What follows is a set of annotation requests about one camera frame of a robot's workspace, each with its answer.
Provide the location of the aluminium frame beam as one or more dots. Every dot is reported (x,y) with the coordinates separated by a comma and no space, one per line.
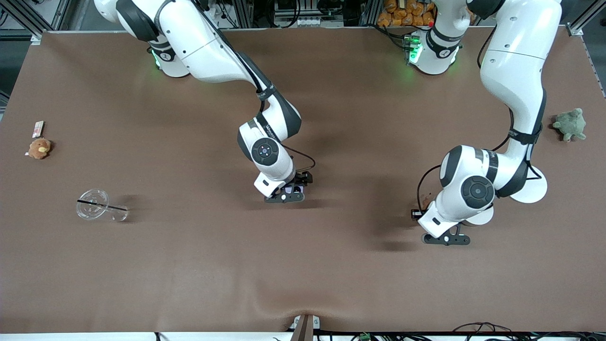
(587,16)

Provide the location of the brown table cover sheet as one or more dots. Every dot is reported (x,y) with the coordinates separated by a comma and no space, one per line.
(303,260)

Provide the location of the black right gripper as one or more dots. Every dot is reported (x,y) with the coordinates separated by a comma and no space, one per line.
(301,180)

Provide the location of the small printed card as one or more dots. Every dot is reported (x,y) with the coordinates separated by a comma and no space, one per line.
(38,129)

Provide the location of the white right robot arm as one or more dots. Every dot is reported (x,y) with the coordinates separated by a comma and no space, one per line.
(208,52)

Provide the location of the black drinking straw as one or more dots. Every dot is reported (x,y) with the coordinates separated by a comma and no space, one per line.
(102,205)

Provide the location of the brown plush toy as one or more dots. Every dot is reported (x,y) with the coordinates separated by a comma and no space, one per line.
(39,148)

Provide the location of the metal table edge bracket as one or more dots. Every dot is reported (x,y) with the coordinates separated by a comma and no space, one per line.
(304,327)

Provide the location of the white round desk lamp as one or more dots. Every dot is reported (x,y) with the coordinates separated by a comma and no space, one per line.
(532,192)

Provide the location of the orange plush toy pile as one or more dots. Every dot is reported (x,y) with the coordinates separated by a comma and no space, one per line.
(402,12)

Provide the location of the clear plastic cup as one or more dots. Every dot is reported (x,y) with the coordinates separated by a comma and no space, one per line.
(92,204)

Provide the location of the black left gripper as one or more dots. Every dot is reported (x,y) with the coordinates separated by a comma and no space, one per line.
(416,214)

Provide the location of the white socket bar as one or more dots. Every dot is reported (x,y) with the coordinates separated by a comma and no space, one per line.
(310,22)

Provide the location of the white box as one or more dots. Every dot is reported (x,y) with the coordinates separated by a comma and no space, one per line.
(294,190)

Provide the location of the green plush turtle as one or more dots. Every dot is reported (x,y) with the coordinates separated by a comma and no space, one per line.
(570,125)

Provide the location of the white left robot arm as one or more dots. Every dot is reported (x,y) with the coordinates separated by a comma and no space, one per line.
(516,57)

